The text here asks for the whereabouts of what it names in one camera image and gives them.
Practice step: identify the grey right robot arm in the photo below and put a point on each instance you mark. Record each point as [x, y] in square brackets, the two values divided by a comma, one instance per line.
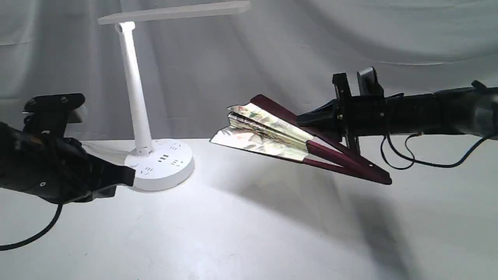
[465, 110]

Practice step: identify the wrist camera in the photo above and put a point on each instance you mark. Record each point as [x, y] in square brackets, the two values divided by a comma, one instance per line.
[51, 114]
[369, 84]

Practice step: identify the painted paper folding fan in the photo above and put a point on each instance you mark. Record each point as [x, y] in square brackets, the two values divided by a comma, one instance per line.
[264, 127]

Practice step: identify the white desk lamp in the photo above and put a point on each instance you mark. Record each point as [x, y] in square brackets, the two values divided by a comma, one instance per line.
[165, 163]

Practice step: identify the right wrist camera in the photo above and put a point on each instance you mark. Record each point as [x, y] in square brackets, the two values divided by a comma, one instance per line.
[369, 84]

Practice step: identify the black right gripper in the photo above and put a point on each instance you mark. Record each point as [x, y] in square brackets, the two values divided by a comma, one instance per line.
[356, 116]

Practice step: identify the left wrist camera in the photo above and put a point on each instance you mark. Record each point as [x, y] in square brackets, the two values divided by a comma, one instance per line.
[51, 114]

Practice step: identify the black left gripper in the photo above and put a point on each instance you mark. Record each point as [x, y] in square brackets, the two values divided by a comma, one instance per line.
[40, 161]

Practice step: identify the grey backdrop curtain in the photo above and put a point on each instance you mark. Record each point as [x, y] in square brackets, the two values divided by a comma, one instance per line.
[193, 68]

